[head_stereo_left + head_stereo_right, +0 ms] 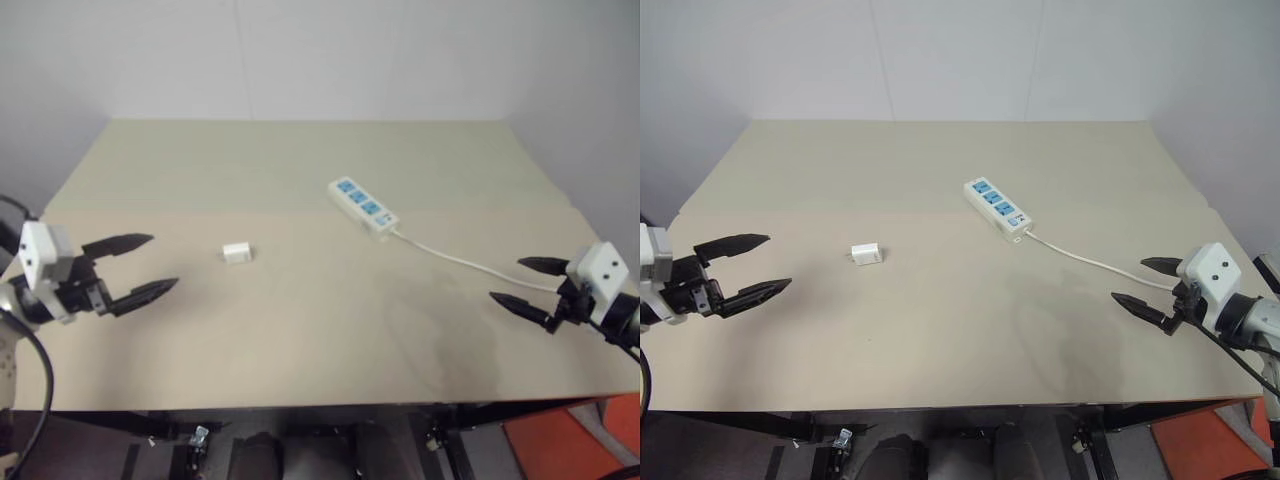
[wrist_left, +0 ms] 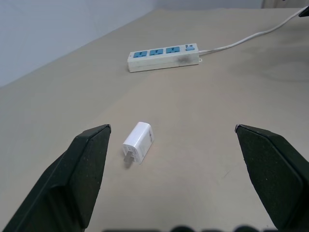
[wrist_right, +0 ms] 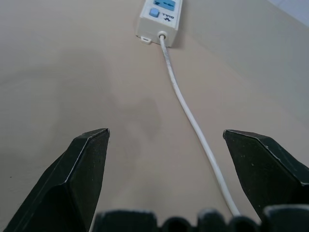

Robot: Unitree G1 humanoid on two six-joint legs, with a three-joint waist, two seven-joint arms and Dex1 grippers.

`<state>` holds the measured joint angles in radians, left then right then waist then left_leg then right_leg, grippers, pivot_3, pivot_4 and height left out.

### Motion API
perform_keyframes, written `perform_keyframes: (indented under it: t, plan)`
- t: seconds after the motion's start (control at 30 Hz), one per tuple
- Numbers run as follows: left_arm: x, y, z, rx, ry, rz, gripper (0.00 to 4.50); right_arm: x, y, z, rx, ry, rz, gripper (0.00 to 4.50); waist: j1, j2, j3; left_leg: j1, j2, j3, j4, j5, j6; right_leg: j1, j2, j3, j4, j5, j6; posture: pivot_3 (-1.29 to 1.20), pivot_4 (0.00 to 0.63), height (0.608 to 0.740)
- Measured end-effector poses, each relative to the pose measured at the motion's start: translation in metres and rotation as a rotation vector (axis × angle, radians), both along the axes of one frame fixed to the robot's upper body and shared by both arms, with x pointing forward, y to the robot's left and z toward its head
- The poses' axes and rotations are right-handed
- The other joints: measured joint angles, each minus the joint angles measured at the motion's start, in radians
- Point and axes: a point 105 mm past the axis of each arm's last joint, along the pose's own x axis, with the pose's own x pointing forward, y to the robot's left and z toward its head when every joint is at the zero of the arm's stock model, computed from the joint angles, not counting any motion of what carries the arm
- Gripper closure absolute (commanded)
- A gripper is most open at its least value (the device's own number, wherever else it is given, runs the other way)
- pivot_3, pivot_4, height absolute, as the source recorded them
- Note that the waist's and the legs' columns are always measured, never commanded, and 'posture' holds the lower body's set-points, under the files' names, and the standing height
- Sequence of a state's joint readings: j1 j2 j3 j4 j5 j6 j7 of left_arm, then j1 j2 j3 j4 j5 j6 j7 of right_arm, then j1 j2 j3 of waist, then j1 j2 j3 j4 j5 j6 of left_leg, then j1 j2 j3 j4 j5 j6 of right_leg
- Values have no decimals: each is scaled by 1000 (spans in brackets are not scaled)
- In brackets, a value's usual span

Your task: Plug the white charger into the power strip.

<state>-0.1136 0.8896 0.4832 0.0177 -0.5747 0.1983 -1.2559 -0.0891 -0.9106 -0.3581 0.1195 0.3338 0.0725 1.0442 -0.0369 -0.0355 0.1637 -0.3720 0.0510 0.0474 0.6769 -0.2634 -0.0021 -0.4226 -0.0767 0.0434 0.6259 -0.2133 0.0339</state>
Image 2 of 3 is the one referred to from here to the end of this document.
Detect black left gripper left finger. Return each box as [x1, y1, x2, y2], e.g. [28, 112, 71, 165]
[0, 124, 112, 232]

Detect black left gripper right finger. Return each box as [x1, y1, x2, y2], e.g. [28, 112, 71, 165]
[234, 124, 309, 232]

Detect white charger plug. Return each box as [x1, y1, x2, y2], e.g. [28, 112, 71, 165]
[122, 121, 155, 169]

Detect white power strip blue sockets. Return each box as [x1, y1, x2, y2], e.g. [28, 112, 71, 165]
[127, 43, 203, 73]

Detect white power strip cable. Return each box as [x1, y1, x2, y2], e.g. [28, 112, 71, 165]
[198, 7, 307, 54]

